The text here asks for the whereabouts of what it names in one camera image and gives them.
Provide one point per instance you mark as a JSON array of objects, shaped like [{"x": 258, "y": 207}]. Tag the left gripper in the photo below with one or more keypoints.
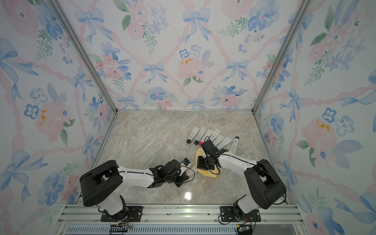
[{"x": 182, "y": 178}]

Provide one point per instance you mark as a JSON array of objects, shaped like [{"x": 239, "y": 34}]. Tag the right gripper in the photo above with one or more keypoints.
[{"x": 200, "y": 165}]

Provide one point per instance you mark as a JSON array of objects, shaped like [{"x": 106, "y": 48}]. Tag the yellow cleaning cloth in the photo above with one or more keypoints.
[{"x": 200, "y": 156}]

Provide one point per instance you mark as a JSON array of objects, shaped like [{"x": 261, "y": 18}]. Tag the teal cap toothpaste tube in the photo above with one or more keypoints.
[
  {"x": 218, "y": 140},
  {"x": 224, "y": 143}
]

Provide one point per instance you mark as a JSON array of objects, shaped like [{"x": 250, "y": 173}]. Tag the teal cap toothpaste tube back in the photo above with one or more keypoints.
[{"x": 218, "y": 140}]

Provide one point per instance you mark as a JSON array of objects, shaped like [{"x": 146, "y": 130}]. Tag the pink cap toothpaste tube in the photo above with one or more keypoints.
[
  {"x": 207, "y": 134},
  {"x": 190, "y": 173}
]

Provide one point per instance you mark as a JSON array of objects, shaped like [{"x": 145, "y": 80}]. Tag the dark green cap toothpaste tube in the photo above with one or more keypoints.
[{"x": 215, "y": 134}]

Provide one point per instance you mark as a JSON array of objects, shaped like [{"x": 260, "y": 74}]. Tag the black cap toothpaste tube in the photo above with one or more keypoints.
[{"x": 199, "y": 136}]

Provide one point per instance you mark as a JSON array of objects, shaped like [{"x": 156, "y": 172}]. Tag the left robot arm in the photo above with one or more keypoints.
[{"x": 98, "y": 186}]

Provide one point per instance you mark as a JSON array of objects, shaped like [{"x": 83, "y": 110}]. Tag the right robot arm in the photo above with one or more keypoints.
[{"x": 265, "y": 185}]

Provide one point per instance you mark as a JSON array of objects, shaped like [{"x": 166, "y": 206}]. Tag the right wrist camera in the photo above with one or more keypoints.
[{"x": 208, "y": 147}]

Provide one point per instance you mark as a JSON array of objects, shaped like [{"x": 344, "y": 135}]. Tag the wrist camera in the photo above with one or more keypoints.
[
  {"x": 208, "y": 147},
  {"x": 185, "y": 162}
]

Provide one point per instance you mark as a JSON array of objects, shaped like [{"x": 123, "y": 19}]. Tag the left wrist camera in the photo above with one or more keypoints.
[{"x": 185, "y": 162}]

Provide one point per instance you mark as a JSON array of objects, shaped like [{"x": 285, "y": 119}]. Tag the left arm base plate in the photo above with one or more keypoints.
[{"x": 131, "y": 214}]

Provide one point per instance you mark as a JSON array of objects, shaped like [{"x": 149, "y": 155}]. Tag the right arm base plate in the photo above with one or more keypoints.
[{"x": 229, "y": 213}]

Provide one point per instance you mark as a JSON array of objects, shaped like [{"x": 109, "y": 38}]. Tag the aluminium front rail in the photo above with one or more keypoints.
[{"x": 181, "y": 219}]

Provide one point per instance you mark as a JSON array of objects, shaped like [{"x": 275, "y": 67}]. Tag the left aluminium frame post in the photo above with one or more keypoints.
[{"x": 67, "y": 26}]

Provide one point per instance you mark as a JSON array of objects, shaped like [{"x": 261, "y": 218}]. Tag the aluminium frame post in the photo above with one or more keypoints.
[
  {"x": 301, "y": 13},
  {"x": 67, "y": 26}
]

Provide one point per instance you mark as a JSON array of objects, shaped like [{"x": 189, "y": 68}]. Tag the right aluminium frame post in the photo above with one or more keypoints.
[{"x": 301, "y": 13}]

